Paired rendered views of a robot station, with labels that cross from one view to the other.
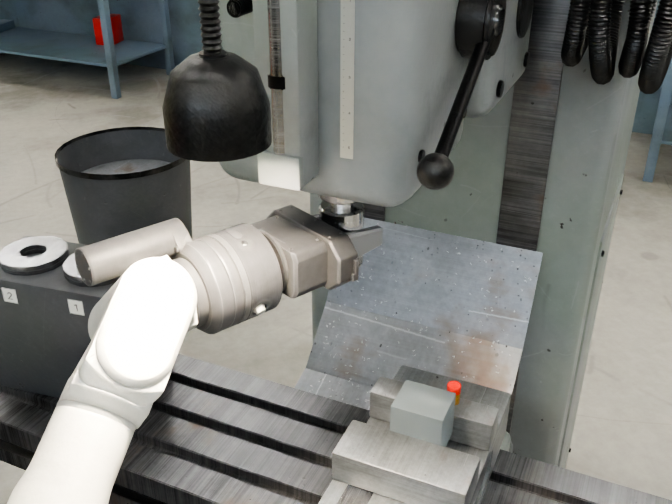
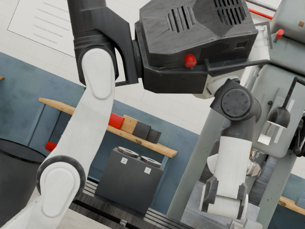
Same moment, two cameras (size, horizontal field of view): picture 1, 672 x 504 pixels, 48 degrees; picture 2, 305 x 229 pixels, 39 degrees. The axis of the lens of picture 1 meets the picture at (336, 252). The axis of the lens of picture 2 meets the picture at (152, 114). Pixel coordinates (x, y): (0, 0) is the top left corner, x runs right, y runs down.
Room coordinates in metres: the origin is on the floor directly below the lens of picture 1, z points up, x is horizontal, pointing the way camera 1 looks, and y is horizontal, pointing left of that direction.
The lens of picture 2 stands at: (-0.79, 0.87, 1.31)
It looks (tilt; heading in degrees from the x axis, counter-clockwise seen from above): 1 degrees down; 344
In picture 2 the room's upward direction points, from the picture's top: 23 degrees clockwise
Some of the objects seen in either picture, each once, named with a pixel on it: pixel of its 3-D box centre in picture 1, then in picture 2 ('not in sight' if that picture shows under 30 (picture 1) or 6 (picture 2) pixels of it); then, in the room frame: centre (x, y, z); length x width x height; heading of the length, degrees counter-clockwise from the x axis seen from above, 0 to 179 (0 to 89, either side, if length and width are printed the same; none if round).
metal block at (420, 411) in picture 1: (422, 420); (251, 229); (0.66, -0.10, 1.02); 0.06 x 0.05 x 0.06; 66
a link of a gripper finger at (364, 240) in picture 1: (361, 245); not in sight; (0.68, -0.03, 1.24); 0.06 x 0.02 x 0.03; 131
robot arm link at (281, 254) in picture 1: (271, 262); (240, 165); (0.64, 0.06, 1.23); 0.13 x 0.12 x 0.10; 41
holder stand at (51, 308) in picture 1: (77, 318); (130, 178); (0.89, 0.36, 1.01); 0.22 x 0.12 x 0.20; 73
